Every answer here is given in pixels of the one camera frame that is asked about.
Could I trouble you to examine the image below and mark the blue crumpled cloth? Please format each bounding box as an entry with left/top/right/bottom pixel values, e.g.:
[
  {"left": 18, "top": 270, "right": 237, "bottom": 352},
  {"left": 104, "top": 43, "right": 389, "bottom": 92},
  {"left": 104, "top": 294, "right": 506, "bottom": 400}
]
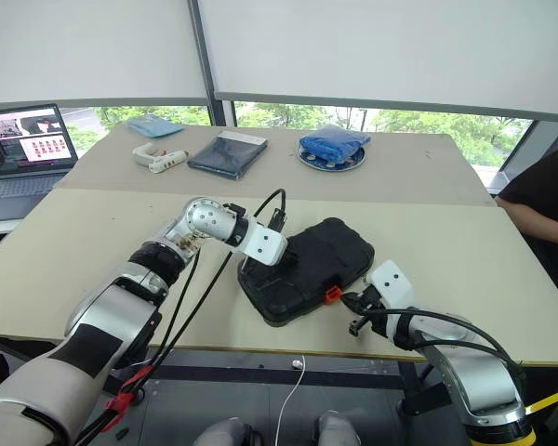
[{"left": 299, "top": 125, "right": 373, "bottom": 164}]

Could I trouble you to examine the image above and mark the person in black shirt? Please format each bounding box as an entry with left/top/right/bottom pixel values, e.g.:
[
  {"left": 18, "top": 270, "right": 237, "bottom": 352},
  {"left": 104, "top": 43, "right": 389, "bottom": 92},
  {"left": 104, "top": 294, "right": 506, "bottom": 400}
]
[{"left": 492, "top": 138, "right": 558, "bottom": 322}]

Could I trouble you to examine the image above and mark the black table crossbar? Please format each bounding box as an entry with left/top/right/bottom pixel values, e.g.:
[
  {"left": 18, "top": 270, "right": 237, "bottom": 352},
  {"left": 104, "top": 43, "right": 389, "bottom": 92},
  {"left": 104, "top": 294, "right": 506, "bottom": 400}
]
[{"left": 155, "top": 362, "right": 432, "bottom": 392}]

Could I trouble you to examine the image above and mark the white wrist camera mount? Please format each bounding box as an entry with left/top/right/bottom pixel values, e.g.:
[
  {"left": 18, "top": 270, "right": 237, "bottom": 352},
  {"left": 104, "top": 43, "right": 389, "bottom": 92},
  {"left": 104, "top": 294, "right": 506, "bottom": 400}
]
[
  {"left": 234, "top": 221, "right": 289, "bottom": 268},
  {"left": 365, "top": 259, "right": 416, "bottom": 322}
]

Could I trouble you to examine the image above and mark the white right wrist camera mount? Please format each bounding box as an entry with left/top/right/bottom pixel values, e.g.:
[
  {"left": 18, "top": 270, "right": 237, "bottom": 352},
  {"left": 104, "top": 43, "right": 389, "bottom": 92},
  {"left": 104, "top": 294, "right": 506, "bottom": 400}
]
[{"left": 365, "top": 259, "right": 416, "bottom": 322}]

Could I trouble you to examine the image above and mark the white cable with plug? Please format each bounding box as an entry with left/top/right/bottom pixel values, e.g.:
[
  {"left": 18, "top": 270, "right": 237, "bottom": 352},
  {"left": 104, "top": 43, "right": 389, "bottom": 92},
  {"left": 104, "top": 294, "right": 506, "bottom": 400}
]
[{"left": 273, "top": 354, "right": 307, "bottom": 446}]

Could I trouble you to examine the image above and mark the grey rounded robot foot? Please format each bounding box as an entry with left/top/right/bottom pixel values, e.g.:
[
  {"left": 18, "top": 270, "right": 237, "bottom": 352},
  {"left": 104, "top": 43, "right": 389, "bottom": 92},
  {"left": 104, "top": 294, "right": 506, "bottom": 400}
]
[
  {"left": 312, "top": 410, "right": 362, "bottom": 446},
  {"left": 193, "top": 416, "right": 262, "bottom": 446}
]

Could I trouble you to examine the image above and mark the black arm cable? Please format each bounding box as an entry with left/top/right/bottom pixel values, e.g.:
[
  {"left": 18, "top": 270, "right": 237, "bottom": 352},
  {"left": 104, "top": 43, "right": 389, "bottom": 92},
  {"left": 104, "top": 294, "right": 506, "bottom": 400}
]
[
  {"left": 347, "top": 308, "right": 527, "bottom": 383},
  {"left": 143, "top": 188, "right": 288, "bottom": 373},
  {"left": 148, "top": 248, "right": 201, "bottom": 361}
]

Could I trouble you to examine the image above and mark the white roller blind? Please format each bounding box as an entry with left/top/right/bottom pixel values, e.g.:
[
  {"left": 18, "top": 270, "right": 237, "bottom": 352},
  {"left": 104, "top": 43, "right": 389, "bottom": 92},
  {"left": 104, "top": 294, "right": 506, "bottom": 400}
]
[
  {"left": 0, "top": 0, "right": 211, "bottom": 107},
  {"left": 196, "top": 0, "right": 558, "bottom": 125}
]

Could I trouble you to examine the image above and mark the red cable clip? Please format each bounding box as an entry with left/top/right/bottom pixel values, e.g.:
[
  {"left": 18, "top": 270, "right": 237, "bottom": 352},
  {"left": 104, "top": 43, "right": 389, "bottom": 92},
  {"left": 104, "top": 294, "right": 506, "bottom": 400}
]
[{"left": 103, "top": 365, "right": 155, "bottom": 420}]

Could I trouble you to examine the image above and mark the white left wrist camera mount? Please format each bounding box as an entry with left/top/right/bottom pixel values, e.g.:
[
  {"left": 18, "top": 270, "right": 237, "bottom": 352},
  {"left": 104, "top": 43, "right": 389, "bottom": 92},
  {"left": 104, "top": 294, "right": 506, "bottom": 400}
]
[{"left": 234, "top": 221, "right": 289, "bottom": 268}]

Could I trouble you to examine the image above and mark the grey window post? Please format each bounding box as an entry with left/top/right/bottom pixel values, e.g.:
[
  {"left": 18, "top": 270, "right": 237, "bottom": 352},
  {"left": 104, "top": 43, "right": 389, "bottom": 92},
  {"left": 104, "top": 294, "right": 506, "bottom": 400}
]
[{"left": 187, "top": 0, "right": 228, "bottom": 127}]

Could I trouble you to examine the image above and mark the black plastic tool case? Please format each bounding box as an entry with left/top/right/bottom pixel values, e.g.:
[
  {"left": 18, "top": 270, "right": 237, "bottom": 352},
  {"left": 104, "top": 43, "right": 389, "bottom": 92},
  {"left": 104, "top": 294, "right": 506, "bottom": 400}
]
[{"left": 236, "top": 216, "right": 376, "bottom": 328}]

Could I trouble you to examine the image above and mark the open grey laptop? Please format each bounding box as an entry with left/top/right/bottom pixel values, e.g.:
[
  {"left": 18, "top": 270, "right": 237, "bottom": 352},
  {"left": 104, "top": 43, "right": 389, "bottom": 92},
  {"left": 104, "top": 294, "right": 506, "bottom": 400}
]
[{"left": 0, "top": 102, "right": 80, "bottom": 225}]

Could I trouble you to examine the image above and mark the white handheld device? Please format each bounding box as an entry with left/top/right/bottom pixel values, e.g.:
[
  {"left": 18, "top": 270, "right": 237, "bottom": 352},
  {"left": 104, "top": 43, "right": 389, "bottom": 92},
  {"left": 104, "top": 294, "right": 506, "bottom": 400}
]
[{"left": 148, "top": 149, "right": 190, "bottom": 175}]

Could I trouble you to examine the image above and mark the yellow tape strip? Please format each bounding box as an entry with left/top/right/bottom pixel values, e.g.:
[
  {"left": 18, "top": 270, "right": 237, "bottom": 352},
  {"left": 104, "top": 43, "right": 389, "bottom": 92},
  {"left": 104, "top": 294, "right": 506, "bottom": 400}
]
[{"left": 524, "top": 384, "right": 558, "bottom": 415}]

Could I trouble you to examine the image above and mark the light blue plastic bag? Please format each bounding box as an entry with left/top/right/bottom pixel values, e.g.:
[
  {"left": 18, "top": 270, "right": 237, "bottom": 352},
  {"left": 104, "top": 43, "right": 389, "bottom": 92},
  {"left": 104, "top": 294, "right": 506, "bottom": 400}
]
[{"left": 125, "top": 114, "right": 186, "bottom": 140}]

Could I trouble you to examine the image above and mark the black table leg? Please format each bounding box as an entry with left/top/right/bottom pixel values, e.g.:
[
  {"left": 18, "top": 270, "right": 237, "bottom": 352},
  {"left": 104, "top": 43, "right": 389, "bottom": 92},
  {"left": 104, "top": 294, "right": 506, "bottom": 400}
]
[{"left": 396, "top": 361, "right": 453, "bottom": 418}]

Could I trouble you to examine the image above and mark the dark folded cloth package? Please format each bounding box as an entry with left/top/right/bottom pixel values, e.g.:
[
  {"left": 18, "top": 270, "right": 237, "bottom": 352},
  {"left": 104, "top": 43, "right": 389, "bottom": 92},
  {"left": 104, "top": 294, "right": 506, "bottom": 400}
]
[{"left": 186, "top": 130, "right": 269, "bottom": 180}]

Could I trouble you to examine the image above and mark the round silver plate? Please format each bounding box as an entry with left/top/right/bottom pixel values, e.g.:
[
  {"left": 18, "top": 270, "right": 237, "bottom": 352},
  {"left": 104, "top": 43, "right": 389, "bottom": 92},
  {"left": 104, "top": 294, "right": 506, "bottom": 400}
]
[{"left": 296, "top": 140, "right": 367, "bottom": 173}]

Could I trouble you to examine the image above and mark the white hook-shaped device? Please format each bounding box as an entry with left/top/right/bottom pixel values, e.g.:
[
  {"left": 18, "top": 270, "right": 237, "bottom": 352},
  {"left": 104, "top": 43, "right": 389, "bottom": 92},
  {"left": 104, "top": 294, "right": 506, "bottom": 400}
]
[{"left": 132, "top": 142, "right": 169, "bottom": 167}]

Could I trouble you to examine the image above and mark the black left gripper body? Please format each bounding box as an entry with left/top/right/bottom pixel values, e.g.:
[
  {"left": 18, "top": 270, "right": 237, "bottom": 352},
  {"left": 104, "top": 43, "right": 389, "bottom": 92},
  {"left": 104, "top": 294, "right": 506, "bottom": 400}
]
[{"left": 276, "top": 248, "right": 301, "bottom": 271}]

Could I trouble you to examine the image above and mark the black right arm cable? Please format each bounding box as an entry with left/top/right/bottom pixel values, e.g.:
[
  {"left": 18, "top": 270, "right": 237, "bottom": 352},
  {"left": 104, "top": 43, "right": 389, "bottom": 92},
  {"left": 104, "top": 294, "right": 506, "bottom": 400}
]
[{"left": 347, "top": 308, "right": 527, "bottom": 383}]

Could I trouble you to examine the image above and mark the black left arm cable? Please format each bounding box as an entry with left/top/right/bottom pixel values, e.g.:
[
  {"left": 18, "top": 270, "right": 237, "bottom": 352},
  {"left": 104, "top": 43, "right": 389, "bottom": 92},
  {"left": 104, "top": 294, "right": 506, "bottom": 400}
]
[
  {"left": 148, "top": 248, "right": 201, "bottom": 361},
  {"left": 143, "top": 188, "right": 288, "bottom": 373}
]

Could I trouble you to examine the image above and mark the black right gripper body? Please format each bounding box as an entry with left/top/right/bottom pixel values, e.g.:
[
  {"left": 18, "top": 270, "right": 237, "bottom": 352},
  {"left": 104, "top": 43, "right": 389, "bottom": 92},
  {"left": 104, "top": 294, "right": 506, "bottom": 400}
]
[{"left": 352, "top": 283, "right": 386, "bottom": 322}]

